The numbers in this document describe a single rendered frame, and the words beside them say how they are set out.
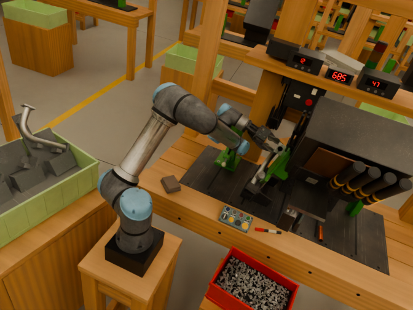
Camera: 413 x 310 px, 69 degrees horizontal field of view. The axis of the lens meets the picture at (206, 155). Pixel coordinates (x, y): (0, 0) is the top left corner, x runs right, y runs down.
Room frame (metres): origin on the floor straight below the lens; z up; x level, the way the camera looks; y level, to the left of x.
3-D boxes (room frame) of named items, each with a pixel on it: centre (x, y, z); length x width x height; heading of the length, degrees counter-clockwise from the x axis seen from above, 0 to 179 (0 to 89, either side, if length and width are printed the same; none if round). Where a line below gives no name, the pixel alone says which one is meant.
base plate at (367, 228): (1.25, -0.47, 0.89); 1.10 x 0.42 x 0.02; 75
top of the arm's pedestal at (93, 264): (0.75, 0.21, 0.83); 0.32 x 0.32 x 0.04; 77
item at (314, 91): (1.48, -0.42, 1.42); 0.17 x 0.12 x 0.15; 75
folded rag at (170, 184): (1.14, 0.15, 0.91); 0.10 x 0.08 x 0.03; 35
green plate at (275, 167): (1.20, -0.38, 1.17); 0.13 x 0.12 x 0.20; 75
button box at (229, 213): (1.01, -0.21, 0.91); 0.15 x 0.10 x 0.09; 75
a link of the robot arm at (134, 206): (0.76, 0.22, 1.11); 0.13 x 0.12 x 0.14; 52
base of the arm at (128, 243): (0.75, 0.21, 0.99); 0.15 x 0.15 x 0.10
